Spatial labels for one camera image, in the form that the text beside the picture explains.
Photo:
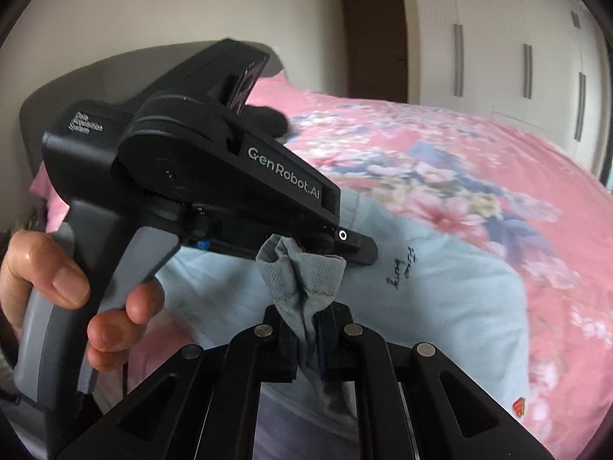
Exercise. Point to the light blue strawberry print pants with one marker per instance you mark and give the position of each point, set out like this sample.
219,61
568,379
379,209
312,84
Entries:
431,306

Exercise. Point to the black folded cloth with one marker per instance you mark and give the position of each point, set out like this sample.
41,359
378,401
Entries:
268,122

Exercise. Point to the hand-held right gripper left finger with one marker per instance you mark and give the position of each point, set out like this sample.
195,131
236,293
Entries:
286,345

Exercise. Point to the pink floral bed cover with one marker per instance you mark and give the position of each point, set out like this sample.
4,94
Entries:
479,163

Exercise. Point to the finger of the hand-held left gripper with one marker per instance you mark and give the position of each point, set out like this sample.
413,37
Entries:
357,244

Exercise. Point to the dark brown door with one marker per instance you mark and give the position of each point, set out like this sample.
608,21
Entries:
373,43

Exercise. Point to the white wardrobe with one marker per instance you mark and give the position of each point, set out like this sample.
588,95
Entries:
503,48

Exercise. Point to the grey upholstered headboard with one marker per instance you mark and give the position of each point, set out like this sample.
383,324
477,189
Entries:
96,81

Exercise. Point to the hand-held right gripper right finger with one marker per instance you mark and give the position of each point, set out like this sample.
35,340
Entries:
329,345

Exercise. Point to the person's left hand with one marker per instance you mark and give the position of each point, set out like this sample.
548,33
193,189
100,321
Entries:
57,268

